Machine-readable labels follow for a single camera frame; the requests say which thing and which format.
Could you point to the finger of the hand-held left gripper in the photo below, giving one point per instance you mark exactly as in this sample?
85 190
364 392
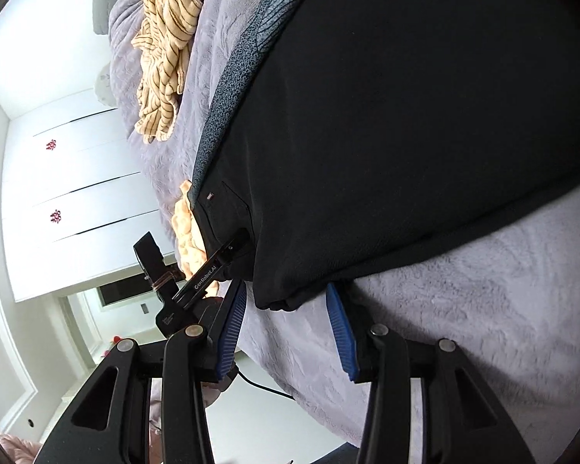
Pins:
235 246

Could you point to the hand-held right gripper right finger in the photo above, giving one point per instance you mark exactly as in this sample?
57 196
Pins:
341 333

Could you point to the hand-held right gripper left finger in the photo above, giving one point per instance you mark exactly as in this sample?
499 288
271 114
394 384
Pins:
232 328

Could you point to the black pants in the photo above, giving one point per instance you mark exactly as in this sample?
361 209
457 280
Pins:
391 130

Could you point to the orange garment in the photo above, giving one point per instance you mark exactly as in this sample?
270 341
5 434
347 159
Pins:
186 232

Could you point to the purple plush blanket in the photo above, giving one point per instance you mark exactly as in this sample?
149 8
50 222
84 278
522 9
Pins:
464 299

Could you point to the red door ornament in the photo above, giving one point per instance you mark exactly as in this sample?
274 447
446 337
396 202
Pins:
52 145
55 216

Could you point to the white wardrobe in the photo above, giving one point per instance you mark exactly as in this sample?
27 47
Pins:
77 179

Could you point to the pink cloth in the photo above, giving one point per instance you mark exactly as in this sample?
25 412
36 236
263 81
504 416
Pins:
12 444

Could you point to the beige striped cloth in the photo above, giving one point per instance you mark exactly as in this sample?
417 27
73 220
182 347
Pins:
167 43

